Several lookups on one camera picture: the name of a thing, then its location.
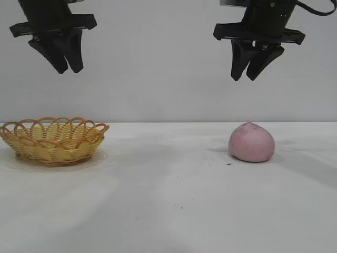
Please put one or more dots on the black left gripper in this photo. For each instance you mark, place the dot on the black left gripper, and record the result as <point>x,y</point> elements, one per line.
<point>52,15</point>

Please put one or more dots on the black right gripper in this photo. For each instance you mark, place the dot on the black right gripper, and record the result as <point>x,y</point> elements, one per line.
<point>266,18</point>

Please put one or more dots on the pink peach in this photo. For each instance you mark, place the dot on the pink peach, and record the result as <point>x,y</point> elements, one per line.
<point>251,143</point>

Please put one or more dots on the yellow woven wicker basket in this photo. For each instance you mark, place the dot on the yellow woven wicker basket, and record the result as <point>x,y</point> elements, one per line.
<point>52,150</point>

